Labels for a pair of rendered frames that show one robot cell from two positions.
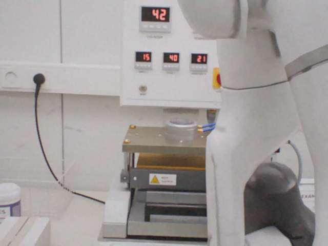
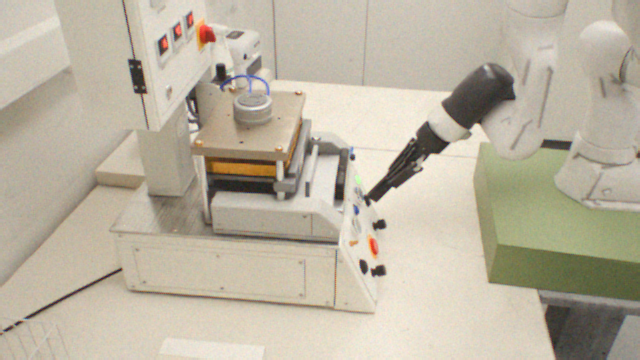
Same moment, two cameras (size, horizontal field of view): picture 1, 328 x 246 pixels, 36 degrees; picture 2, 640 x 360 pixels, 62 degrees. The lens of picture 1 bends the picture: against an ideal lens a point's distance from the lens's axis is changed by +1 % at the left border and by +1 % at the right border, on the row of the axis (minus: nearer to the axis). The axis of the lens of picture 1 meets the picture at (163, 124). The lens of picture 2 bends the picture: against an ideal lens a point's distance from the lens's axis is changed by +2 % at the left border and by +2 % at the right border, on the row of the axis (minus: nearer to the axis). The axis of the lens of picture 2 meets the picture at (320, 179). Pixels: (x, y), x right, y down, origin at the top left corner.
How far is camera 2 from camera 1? 1.33 m
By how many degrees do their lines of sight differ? 79
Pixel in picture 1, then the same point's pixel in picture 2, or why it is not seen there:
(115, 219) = (337, 218)
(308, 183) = not seen: hidden behind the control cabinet
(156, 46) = (164, 23)
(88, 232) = (136, 328)
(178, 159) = not seen: hidden behind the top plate
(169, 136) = (264, 120)
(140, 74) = (163, 72)
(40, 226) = (194, 345)
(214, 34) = not seen: outside the picture
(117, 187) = (278, 204)
